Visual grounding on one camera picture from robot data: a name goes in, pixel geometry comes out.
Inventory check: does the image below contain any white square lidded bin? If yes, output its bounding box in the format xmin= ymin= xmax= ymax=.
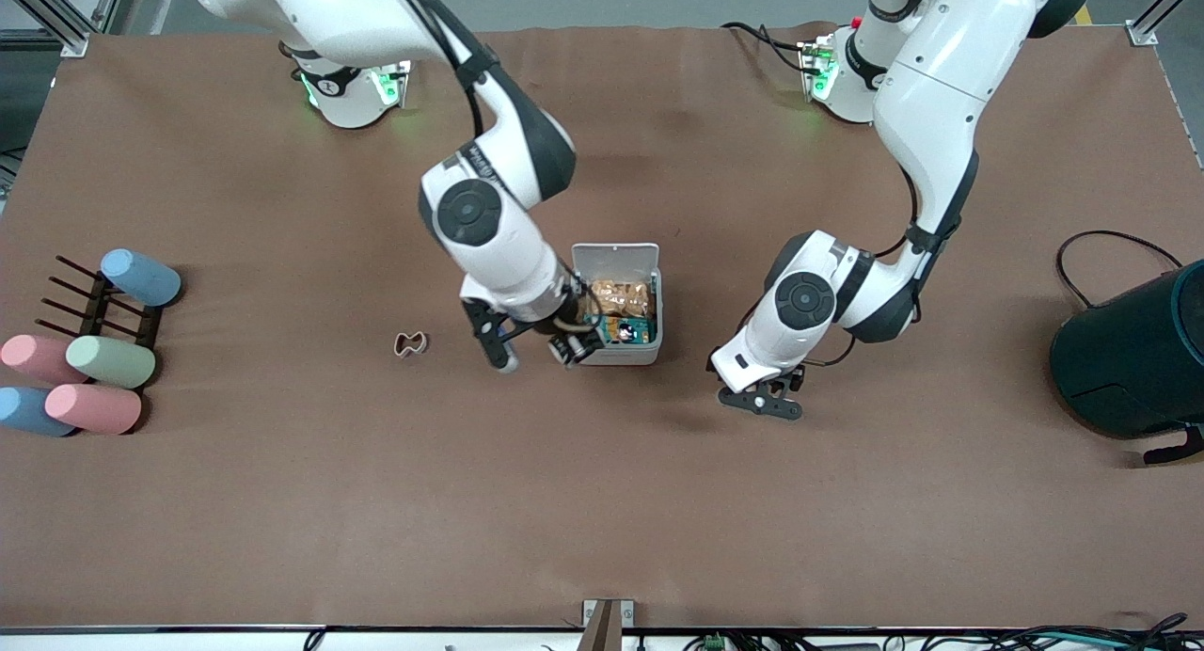
xmin=568 ymin=243 xmax=665 ymax=367

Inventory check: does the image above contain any teal snack package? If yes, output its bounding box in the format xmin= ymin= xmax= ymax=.
xmin=602 ymin=316 xmax=657 ymax=345

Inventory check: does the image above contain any brown crumpled snack bag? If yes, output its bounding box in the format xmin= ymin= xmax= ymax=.
xmin=585 ymin=277 xmax=657 ymax=319

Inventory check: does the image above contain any brown table cover mat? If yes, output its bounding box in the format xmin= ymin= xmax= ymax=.
xmin=0 ymin=23 xmax=1204 ymax=631

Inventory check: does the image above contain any dark teal round can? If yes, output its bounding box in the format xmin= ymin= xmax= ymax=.
xmin=1049 ymin=259 xmax=1204 ymax=466

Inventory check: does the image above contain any blue cup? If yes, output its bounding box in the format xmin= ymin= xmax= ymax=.
xmin=100 ymin=248 xmax=182 ymax=308
xmin=0 ymin=387 xmax=76 ymax=437

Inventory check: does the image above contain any green cup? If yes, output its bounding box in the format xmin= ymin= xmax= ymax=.
xmin=66 ymin=336 xmax=157 ymax=389

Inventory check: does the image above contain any pink cup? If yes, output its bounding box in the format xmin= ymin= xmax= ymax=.
xmin=45 ymin=384 xmax=143 ymax=436
xmin=0 ymin=335 xmax=90 ymax=386

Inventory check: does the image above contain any dark peg cup rack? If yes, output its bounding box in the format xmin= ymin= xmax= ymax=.
xmin=38 ymin=254 xmax=163 ymax=351

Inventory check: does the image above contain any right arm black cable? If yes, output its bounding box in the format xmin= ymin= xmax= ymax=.
xmin=381 ymin=0 xmax=490 ymax=139

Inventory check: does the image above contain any metal bracket with post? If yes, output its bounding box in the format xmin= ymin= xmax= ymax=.
xmin=581 ymin=598 xmax=636 ymax=651

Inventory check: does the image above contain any black base cable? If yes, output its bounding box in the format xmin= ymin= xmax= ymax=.
xmin=722 ymin=21 xmax=817 ymax=76

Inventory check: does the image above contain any black looped cable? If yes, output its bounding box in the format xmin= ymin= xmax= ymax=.
xmin=1055 ymin=230 xmax=1184 ymax=310

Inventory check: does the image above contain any black cable bundle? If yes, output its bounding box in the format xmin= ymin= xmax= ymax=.
xmin=978 ymin=613 xmax=1191 ymax=651

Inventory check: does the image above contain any aluminium frame profile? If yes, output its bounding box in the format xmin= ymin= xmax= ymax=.
xmin=0 ymin=0 xmax=128 ymax=59
xmin=1126 ymin=0 xmax=1194 ymax=48

